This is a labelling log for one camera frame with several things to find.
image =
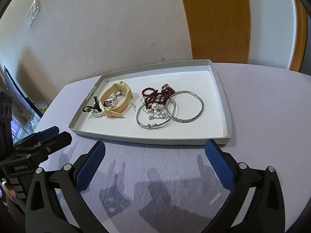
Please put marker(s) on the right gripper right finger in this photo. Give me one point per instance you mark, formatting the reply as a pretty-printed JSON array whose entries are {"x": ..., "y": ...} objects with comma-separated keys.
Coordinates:
[{"x": 237, "y": 179}]

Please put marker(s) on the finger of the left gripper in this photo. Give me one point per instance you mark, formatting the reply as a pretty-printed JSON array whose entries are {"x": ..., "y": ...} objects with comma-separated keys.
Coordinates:
[
  {"x": 52, "y": 145},
  {"x": 48, "y": 133}
]

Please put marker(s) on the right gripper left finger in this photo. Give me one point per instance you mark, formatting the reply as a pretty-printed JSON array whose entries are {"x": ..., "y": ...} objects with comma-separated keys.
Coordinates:
[{"x": 75, "y": 178}]

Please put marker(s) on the thin silver bangle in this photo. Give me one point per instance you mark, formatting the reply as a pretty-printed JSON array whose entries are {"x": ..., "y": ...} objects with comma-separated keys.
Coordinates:
[{"x": 195, "y": 107}]

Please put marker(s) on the person's left hand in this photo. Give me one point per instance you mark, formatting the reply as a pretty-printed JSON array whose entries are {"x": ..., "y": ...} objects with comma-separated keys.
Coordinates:
[{"x": 9, "y": 190}]

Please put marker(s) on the dark monitor screen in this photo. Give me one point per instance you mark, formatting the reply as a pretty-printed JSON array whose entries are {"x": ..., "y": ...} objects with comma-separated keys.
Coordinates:
[{"x": 23, "y": 103}]

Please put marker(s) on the hinged silver bangle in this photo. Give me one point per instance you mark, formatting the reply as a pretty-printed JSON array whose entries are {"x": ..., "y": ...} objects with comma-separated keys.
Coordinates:
[{"x": 158, "y": 115}]

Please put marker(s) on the white shallow cardboard tray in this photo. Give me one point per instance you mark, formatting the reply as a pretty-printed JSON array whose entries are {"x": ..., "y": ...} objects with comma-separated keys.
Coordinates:
[{"x": 155, "y": 84}]

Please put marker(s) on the white wall switch plate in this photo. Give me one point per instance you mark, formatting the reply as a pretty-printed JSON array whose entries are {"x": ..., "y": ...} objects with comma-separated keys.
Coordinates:
[{"x": 32, "y": 12}]

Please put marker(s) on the orange wooden door frame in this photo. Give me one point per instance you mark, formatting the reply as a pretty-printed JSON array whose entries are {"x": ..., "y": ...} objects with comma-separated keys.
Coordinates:
[{"x": 219, "y": 30}]

